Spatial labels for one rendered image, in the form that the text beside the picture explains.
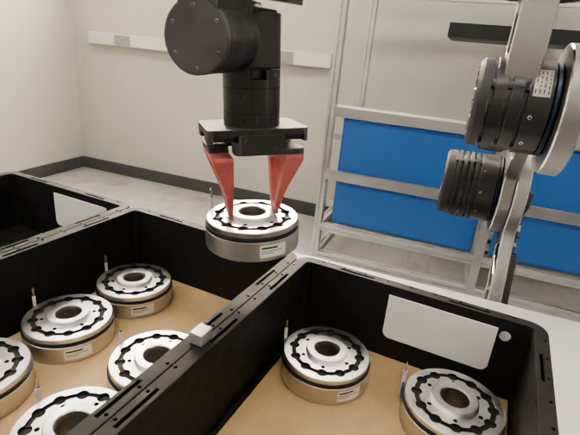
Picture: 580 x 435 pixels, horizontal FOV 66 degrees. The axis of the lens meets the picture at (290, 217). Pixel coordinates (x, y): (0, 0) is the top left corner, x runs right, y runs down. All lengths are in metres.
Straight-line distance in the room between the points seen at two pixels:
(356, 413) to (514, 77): 0.52
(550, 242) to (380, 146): 0.89
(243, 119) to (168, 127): 3.40
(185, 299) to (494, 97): 0.55
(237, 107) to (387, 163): 1.86
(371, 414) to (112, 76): 3.81
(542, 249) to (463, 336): 1.82
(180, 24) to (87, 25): 3.89
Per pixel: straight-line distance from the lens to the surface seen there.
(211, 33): 0.37
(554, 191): 2.29
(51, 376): 0.58
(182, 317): 0.65
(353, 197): 2.34
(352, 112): 2.26
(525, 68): 0.77
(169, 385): 0.39
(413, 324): 0.58
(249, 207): 0.51
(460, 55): 3.06
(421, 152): 2.23
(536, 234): 2.34
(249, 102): 0.44
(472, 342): 0.58
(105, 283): 0.68
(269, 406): 0.52
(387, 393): 0.56
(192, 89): 3.66
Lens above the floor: 1.19
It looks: 21 degrees down
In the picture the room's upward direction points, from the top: 5 degrees clockwise
